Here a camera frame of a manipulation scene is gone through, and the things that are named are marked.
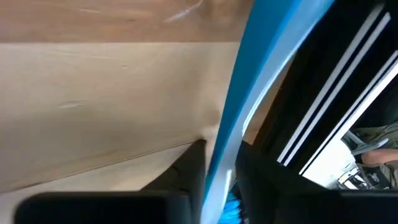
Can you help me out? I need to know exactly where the person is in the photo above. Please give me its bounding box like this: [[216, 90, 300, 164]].
[[354, 123, 398, 190]]

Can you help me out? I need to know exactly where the black panel with white stripes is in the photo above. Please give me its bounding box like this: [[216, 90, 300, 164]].
[[253, 0, 398, 190]]

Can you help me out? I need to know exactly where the blue dish brush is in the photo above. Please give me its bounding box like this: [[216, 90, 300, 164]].
[[198, 0, 335, 224]]

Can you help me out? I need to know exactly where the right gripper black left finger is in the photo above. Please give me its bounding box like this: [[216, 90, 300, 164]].
[[141, 139, 208, 224]]

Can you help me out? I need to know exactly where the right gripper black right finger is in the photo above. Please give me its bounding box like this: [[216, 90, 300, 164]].
[[237, 141, 315, 224]]

